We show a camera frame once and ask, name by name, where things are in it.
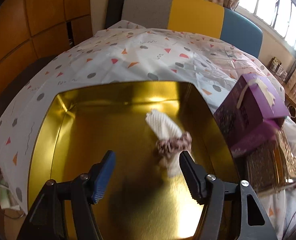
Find white socks with scrunchie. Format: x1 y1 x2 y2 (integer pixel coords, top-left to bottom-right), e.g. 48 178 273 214
145 109 192 178

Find gold metal tin tray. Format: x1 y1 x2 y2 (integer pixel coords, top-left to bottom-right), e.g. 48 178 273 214
28 81 239 239

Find purple cardboard box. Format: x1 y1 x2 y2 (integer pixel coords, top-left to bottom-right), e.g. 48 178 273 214
214 73 289 158

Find patterned white tablecloth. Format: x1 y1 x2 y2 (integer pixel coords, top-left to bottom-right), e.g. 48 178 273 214
0 21 296 240

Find grey yellow blue sofa back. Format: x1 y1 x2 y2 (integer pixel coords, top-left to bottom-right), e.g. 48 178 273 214
122 0 263 57

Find black pillar behind sofa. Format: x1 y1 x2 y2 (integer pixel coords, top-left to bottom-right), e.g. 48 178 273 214
104 0 124 29

